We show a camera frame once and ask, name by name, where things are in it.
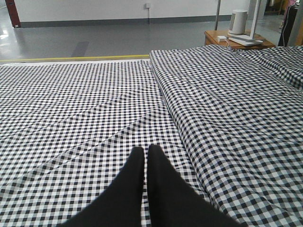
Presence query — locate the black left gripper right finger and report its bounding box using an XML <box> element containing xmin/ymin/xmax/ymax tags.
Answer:
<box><xmin>147</xmin><ymin>145</ymin><xmax>241</xmax><ymax>227</ymax></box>

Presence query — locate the black white checkered quilt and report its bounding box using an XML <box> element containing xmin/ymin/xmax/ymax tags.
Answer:
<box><xmin>150</xmin><ymin>45</ymin><xmax>303</xmax><ymax>227</ymax></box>

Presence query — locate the white wall socket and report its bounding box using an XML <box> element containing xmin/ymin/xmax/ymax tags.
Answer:
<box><xmin>144</xmin><ymin>3</ymin><xmax>151</xmax><ymax>9</ymax></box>

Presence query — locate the red cabinet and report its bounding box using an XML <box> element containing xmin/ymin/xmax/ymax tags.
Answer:
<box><xmin>5</xmin><ymin>0</ymin><xmax>21</xmax><ymax>28</ymax></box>

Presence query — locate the white cylindrical speaker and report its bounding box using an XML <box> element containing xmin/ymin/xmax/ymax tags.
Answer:
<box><xmin>228</xmin><ymin>9</ymin><xmax>248</xmax><ymax>35</ymax></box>

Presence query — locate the grey metal pole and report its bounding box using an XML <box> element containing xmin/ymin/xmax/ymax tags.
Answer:
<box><xmin>214</xmin><ymin>0</ymin><xmax>221</xmax><ymax>31</ymax></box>

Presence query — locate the white power adapter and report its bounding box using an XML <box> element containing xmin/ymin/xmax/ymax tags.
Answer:
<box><xmin>217</xmin><ymin>35</ymin><xmax>227</xmax><ymax>42</ymax></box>

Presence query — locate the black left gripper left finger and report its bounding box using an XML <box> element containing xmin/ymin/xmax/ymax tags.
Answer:
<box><xmin>60</xmin><ymin>147</ymin><xmax>144</xmax><ymax>227</ymax></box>

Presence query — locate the checkered bed sheet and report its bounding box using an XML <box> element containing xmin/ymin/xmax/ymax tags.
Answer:
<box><xmin>0</xmin><ymin>61</ymin><xmax>206</xmax><ymax>227</ymax></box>

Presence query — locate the wooden nightstand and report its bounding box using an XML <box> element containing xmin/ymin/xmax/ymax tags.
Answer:
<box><xmin>204</xmin><ymin>30</ymin><xmax>275</xmax><ymax>50</ymax></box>

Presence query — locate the white desk lamp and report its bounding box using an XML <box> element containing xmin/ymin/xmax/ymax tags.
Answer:
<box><xmin>228</xmin><ymin>0</ymin><xmax>263</xmax><ymax>46</ymax></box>

